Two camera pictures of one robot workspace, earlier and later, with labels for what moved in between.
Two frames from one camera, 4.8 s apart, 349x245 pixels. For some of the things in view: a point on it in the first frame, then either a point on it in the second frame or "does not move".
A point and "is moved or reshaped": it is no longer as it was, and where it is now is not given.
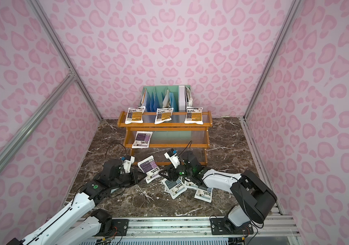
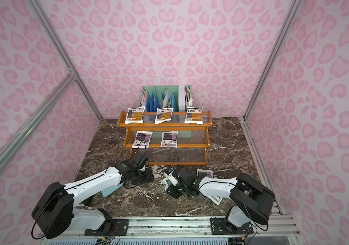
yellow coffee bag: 194,115 does not move
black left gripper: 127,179 -> 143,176
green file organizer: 179,97 does not move
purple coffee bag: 150,168 is moved or reshaped
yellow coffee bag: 163,114 does not move
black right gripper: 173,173 -> 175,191
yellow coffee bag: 134,115 does not move
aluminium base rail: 174,230 does not move
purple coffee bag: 142,140 does not move
